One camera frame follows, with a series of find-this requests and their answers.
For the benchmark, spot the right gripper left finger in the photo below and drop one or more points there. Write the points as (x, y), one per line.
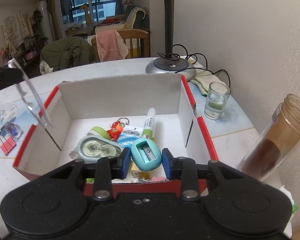
(107, 169)

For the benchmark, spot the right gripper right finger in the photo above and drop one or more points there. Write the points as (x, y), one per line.
(182, 169)

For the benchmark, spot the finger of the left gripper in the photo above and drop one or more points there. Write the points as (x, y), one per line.
(10, 76)

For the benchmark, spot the green correction tape dispenser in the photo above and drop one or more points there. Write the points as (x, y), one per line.
(91, 148)

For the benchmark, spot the yellow small carton box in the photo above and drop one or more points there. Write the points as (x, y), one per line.
(138, 174)

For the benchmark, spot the red fish keychain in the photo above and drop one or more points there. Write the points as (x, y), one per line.
(116, 128)

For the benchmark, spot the teal pencil sharpener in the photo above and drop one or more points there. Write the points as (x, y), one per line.
(146, 154)

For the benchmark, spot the blue white cream tube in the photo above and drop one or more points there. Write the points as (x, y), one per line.
(128, 135)

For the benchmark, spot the green white glue pen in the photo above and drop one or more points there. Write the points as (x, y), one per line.
(149, 125)

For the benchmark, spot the pink blue whale figurine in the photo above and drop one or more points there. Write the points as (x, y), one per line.
(152, 180)

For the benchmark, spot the dark sideboard with clutter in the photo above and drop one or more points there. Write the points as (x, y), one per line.
(25, 55)

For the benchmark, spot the green lid spice jar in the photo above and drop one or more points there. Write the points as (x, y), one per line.
(100, 132)

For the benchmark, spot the red cardboard box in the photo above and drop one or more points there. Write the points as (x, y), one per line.
(100, 117)

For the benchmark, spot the pink binder clip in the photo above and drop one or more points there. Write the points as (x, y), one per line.
(7, 144)

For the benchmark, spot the olive green jacket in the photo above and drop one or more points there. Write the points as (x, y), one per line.
(65, 53)

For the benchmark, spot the glass of water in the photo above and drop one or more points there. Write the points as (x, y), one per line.
(217, 97)

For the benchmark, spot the green white cloth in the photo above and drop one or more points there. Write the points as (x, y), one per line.
(203, 79)

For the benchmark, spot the white desk lamp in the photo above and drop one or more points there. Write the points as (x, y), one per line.
(168, 62)

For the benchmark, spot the brown powder glass jar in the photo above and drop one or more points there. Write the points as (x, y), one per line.
(279, 139)

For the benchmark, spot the pink cloth on chair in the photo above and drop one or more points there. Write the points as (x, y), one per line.
(110, 46)

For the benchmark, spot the wooden chair pink cloth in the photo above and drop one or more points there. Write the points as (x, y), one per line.
(136, 40)

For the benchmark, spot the sofa with blankets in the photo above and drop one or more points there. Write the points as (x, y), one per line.
(133, 18)

